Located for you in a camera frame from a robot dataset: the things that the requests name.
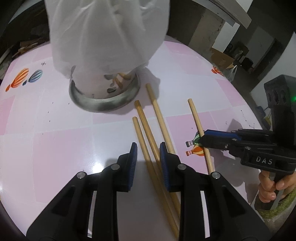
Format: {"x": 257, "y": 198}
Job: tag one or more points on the steel utensil holder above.
{"x": 107, "y": 93}

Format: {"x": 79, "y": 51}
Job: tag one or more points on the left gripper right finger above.
{"x": 211, "y": 209}

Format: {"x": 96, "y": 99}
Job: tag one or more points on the person right hand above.
{"x": 267, "y": 187}

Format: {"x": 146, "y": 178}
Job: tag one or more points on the white plastic bag cover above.
{"x": 89, "y": 38}

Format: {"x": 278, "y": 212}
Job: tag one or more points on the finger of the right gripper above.
{"x": 217, "y": 142}
{"x": 221, "y": 134}

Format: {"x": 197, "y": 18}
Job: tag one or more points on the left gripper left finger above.
{"x": 86, "y": 207}

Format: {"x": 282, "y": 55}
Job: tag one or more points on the cardboard box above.
{"x": 221, "y": 60}

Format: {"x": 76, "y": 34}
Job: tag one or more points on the wooden chopstick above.
{"x": 160, "y": 118}
{"x": 173, "y": 197}
{"x": 208, "y": 159}
{"x": 155, "y": 180}

